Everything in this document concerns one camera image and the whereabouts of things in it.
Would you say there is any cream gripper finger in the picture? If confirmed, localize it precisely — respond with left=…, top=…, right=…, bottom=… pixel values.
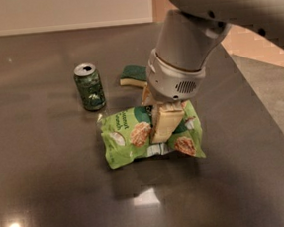
left=142, top=85, right=157, bottom=106
left=150, top=101, right=185, bottom=144

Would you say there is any green rice chip bag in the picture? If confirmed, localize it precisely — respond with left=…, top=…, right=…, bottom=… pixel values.
left=101, top=100, right=206, bottom=169

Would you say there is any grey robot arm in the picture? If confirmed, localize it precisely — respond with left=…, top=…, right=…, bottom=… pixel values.
left=146, top=0, right=284, bottom=103

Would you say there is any green soda can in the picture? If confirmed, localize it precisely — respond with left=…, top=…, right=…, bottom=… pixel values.
left=74, top=63, right=106, bottom=111

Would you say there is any green and yellow sponge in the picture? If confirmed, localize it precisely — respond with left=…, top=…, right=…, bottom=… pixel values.
left=119, top=65, right=147, bottom=88

